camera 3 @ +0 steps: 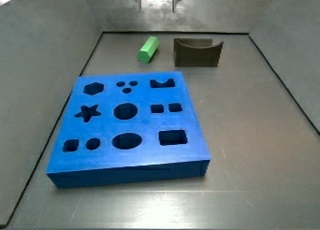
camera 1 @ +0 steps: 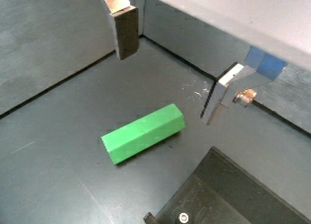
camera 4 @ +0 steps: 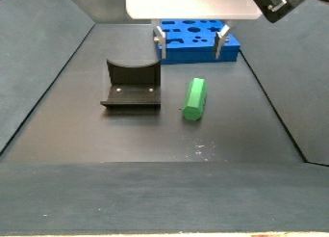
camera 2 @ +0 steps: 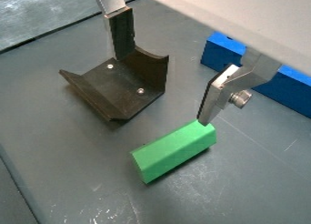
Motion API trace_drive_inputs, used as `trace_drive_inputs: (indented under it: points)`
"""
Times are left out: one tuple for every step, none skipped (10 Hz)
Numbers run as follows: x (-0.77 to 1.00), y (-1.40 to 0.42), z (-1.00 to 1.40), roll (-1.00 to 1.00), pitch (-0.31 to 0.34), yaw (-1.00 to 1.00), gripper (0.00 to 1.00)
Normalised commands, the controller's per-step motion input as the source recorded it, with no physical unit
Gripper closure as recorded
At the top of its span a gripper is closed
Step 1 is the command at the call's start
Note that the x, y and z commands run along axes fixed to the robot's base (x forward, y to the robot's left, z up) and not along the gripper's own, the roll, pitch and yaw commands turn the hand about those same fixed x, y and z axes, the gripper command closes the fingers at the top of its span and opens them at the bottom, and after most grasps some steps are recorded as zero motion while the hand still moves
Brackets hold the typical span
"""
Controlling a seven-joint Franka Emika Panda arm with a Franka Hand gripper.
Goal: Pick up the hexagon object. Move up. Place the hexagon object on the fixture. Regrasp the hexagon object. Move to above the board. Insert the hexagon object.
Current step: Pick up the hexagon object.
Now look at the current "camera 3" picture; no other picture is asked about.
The green hexagonal prism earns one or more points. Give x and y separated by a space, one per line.
148 49

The black curved holder stand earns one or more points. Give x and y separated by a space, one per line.
198 52

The blue foam shape-sorter block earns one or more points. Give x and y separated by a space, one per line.
131 130

